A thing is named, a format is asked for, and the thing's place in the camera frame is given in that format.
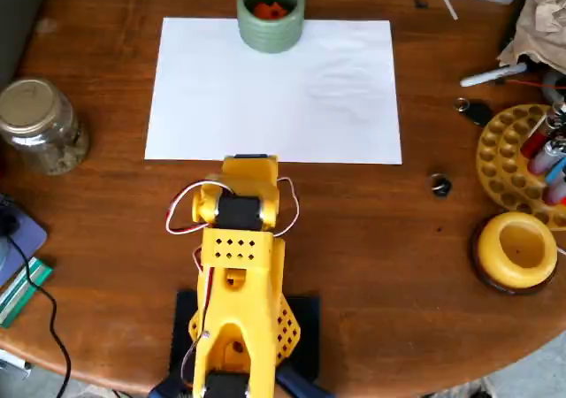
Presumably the blue lighter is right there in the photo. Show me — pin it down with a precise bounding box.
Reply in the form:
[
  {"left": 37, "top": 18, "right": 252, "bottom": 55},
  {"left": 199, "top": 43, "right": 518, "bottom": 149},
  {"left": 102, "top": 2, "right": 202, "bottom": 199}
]
[{"left": 544, "top": 155, "right": 566, "bottom": 187}]

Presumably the yellow round holed tray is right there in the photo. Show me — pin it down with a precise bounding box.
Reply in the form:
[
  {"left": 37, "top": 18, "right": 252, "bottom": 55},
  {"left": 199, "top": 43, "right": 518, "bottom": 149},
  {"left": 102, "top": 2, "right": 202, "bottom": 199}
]
[{"left": 476, "top": 103, "right": 566, "bottom": 231}]

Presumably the yellow hollow candle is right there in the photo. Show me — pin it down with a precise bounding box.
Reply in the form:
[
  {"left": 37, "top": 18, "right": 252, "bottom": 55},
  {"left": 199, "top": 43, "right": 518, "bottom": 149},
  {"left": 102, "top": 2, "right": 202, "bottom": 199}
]
[{"left": 478, "top": 211, "right": 559, "bottom": 289}]

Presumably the pink lighter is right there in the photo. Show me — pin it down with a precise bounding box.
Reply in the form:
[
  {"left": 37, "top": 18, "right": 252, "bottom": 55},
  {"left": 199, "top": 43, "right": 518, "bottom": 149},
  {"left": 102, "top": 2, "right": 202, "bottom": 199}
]
[{"left": 530, "top": 139, "right": 566, "bottom": 176}]

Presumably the red white servo cable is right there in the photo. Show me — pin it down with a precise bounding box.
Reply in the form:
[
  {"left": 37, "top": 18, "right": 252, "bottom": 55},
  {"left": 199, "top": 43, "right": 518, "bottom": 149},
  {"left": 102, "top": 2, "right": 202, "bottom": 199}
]
[
  {"left": 272, "top": 176, "right": 301, "bottom": 240},
  {"left": 165, "top": 180, "right": 232, "bottom": 235}
]

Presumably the white marker pen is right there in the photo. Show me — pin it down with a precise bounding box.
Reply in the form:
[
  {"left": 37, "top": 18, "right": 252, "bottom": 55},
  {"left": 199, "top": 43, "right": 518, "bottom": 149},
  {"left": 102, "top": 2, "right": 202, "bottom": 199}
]
[{"left": 459, "top": 61, "right": 529, "bottom": 88}]

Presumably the green ribbed cup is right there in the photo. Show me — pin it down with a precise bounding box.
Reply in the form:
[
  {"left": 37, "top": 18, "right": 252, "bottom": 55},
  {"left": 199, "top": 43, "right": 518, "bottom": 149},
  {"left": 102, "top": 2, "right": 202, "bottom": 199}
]
[{"left": 236, "top": 0, "right": 307, "bottom": 55}]

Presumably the green white book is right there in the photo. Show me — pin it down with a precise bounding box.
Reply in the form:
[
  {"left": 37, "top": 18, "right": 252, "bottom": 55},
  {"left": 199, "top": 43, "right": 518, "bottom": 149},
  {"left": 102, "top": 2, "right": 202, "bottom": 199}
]
[{"left": 0, "top": 256, "right": 55, "bottom": 330}]

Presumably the white curved tube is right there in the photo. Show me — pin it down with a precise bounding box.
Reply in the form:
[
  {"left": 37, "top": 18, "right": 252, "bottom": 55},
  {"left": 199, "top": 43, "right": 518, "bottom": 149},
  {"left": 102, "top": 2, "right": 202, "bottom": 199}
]
[{"left": 542, "top": 68, "right": 566, "bottom": 105}]

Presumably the glass jar gold lid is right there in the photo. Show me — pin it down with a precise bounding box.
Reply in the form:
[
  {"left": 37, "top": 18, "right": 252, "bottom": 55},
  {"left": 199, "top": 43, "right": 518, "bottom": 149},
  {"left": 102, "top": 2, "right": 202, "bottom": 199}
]
[{"left": 0, "top": 78, "right": 89, "bottom": 177}]

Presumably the crumpled brown paper bag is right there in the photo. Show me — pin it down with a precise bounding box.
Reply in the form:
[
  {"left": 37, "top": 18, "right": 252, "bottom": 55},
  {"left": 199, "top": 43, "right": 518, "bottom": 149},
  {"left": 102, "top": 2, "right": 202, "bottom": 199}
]
[{"left": 497, "top": 0, "right": 566, "bottom": 75}]

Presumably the red lighter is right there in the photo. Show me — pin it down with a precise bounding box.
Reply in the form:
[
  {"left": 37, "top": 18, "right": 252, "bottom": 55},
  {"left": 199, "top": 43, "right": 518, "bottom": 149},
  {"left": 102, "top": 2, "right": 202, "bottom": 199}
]
[{"left": 520, "top": 105, "right": 563, "bottom": 158}]

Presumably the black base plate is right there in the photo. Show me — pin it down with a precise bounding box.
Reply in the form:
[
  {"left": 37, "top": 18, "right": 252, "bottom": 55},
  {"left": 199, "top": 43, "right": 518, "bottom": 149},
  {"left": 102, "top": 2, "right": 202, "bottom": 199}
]
[{"left": 169, "top": 288, "right": 321, "bottom": 384}]

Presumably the thin red wire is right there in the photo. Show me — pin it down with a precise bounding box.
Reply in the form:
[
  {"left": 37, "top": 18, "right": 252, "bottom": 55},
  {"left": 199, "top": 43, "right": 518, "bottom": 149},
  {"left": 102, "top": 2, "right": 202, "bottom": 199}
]
[{"left": 503, "top": 78, "right": 566, "bottom": 91}]

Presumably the small black metal ring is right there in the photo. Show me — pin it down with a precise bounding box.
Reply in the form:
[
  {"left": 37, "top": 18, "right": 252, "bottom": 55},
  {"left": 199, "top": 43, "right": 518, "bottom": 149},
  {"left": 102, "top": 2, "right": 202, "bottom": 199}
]
[{"left": 429, "top": 173, "right": 454, "bottom": 198}]

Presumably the black cable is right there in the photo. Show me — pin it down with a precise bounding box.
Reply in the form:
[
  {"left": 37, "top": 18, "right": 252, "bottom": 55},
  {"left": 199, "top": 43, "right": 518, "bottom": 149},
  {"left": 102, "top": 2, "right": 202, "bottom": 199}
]
[{"left": 4, "top": 232, "right": 73, "bottom": 398}]

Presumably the grey upholstered furniture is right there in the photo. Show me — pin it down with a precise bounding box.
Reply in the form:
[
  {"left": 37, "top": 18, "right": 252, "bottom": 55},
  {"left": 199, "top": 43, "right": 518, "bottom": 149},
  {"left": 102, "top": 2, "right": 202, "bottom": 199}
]
[{"left": 0, "top": 0, "right": 50, "bottom": 93}]

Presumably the white paper sheet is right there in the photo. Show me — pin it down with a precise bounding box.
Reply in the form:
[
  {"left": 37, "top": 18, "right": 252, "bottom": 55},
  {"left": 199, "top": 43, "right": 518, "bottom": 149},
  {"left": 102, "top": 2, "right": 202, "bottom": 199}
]
[{"left": 144, "top": 16, "right": 403, "bottom": 165}]

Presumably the purple notebook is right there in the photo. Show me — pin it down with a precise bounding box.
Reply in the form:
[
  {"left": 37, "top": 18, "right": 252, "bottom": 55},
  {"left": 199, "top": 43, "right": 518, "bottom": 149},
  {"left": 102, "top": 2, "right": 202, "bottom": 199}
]
[{"left": 0, "top": 194, "right": 49, "bottom": 287}]

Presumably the blue clamp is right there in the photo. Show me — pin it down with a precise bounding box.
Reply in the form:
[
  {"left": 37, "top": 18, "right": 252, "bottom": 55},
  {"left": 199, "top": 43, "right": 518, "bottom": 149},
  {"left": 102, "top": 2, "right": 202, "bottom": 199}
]
[
  {"left": 274, "top": 364, "right": 333, "bottom": 398},
  {"left": 148, "top": 371, "right": 195, "bottom": 398}
]

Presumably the orange plastic block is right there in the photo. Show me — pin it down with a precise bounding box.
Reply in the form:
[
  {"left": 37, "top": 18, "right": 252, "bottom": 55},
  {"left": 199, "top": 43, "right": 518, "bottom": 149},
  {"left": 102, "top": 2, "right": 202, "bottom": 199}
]
[{"left": 252, "top": 1, "right": 289, "bottom": 19}]

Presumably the black key fob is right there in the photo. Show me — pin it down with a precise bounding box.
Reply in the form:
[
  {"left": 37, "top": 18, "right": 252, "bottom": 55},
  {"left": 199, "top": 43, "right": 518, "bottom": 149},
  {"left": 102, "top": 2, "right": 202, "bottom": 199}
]
[{"left": 454, "top": 97, "right": 494, "bottom": 127}]

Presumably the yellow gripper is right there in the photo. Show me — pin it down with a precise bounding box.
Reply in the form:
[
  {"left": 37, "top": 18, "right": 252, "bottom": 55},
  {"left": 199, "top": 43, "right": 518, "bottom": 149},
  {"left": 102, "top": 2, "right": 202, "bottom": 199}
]
[{"left": 220, "top": 154, "right": 280, "bottom": 200}]

